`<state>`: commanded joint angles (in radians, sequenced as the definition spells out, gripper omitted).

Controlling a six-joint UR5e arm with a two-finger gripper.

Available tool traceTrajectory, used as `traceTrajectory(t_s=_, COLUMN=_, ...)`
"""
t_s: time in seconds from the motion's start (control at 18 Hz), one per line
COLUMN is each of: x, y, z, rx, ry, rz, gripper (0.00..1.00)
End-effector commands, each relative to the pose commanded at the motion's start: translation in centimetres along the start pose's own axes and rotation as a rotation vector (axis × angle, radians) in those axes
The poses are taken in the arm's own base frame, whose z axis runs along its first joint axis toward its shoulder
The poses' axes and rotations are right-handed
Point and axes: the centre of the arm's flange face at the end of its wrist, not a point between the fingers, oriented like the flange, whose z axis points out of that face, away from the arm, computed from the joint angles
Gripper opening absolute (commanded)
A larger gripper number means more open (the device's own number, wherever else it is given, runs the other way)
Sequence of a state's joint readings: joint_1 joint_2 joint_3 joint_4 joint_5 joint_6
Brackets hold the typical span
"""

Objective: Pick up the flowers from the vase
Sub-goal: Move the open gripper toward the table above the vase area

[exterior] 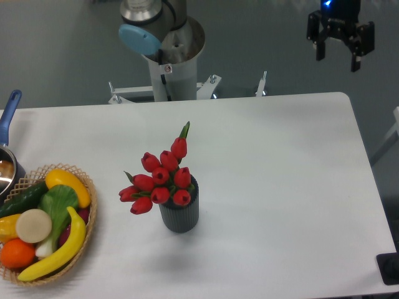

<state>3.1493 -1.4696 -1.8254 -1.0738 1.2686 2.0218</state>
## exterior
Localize beige round disc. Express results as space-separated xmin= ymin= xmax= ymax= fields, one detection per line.
xmin=16 ymin=209 xmax=52 ymax=244

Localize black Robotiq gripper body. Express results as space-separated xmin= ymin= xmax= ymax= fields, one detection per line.
xmin=320 ymin=0 xmax=361 ymax=41

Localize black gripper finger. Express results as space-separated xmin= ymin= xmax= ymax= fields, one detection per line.
xmin=306 ymin=11 xmax=330 ymax=61
xmin=349 ymin=21 xmax=375 ymax=72

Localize yellow squash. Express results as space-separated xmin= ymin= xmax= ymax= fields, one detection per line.
xmin=45 ymin=168 xmax=91 ymax=209

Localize dark grey ribbed vase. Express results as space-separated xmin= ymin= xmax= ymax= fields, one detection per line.
xmin=159 ymin=175 xmax=200 ymax=233

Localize green cucumber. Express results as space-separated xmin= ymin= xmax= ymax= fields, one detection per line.
xmin=1 ymin=181 xmax=48 ymax=217

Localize blue handled saucepan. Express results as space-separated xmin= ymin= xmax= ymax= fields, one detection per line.
xmin=1 ymin=90 xmax=26 ymax=205

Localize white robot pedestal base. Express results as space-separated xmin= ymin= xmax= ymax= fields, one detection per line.
xmin=108 ymin=59 xmax=222 ymax=104

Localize red tulip bouquet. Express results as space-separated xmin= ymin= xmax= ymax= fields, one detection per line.
xmin=118 ymin=122 xmax=196 ymax=215

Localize woven wicker basket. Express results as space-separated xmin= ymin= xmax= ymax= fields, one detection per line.
xmin=1 ymin=163 xmax=97 ymax=287

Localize dark red vegetable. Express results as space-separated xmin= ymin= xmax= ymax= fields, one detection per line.
xmin=58 ymin=207 xmax=90 ymax=247

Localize orange fruit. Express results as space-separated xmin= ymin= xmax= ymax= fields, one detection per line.
xmin=1 ymin=239 xmax=36 ymax=269

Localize green bok choy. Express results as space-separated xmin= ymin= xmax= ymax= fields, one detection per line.
xmin=36 ymin=184 xmax=79 ymax=259

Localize yellow bell pepper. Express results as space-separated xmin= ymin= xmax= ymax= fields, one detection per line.
xmin=0 ymin=214 xmax=21 ymax=244

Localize white frame at right edge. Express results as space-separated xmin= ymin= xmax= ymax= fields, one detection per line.
xmin=368 ymin=106 xmax=399 ymax=166

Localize black device at table edge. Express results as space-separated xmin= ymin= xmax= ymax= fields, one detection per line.
xmin=376 ymin=252 xmax=398 ymax=285

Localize yellow banana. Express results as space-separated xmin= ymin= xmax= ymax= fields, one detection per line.
xmin=17 ymin=206 xmax=86 ymax=282

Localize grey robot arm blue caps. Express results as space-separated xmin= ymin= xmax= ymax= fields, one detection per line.
xmin=118 ymin=1 xmax=375 ymax=72

